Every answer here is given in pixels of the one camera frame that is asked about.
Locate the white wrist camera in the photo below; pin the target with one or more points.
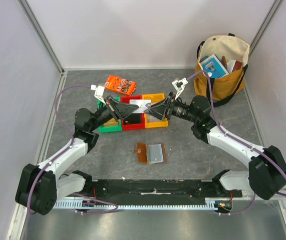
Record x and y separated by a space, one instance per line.
179 86
98 92

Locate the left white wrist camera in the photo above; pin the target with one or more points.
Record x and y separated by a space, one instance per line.
98 92

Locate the yellow canvas tote bag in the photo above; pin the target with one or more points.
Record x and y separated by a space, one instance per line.
223 88

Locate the orange snack box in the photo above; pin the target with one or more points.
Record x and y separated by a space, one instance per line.
120 85

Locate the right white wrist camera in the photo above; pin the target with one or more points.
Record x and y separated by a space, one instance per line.
179 86

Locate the black cards in red bin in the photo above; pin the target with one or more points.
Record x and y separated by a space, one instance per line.
133 119

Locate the green plastic bin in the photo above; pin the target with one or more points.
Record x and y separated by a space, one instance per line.
104 130

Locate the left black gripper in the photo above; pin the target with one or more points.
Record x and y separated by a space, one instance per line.
118 110

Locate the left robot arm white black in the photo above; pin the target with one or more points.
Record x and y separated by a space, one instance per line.
41 185

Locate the yellow plastic bin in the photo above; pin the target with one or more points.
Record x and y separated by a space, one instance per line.
155 98

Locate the black mounting base plate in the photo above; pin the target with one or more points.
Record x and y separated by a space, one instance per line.
137 187

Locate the grey slotted cable duct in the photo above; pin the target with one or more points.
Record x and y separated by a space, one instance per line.
77 203

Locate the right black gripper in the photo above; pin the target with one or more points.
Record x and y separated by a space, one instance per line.
168 107

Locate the gold cards in green bin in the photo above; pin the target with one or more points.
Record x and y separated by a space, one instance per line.
111 123

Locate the red plastic bin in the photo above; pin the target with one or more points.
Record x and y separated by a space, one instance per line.
125 99

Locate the blue white razor box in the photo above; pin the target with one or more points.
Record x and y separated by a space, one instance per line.
213 66

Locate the white credit card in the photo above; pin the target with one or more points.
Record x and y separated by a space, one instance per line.
142 104

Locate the white cards in yellow bin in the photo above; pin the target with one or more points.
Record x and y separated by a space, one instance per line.
152 119

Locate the brown item in bag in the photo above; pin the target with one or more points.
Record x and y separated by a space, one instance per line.
223 61

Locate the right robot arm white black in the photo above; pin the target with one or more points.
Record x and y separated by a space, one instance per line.
266 167

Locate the white red box in bag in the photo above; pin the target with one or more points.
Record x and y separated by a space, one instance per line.
234 65

